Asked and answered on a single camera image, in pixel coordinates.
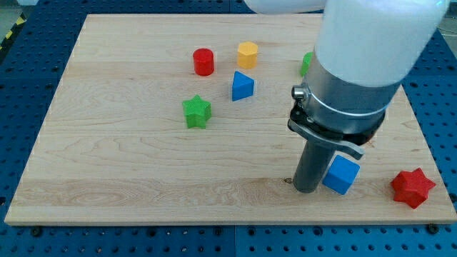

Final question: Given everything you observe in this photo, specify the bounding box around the red cylinder block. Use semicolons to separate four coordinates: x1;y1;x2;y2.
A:
193;48;214;76

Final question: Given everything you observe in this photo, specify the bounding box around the green block behind arm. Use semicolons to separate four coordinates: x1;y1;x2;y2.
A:
300;52;313;76

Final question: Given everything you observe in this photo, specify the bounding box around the red star block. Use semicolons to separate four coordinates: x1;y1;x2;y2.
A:
391;168;436;209

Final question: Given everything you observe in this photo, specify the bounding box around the blue cube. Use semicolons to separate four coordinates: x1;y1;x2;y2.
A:
322;155;360;195

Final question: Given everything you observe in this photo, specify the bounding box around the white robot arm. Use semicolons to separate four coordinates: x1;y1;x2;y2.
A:
247;0;449;193

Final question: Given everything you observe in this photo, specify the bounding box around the blue triangular prism block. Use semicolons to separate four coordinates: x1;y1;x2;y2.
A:
231;71;255;101

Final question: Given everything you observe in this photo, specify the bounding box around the green star block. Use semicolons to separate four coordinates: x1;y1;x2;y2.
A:
182;94;211;129

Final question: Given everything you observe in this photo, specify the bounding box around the light wooden board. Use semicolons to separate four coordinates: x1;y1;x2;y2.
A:
5;14;456;226

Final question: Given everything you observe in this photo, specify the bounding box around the yellow hexagonal prism block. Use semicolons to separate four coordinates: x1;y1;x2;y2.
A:
237;41;258;69

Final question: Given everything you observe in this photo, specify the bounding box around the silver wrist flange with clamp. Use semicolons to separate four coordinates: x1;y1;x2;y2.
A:
288;54;400;159

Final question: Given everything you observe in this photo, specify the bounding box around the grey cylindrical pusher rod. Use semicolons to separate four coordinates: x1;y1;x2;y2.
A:
293;141;335;193

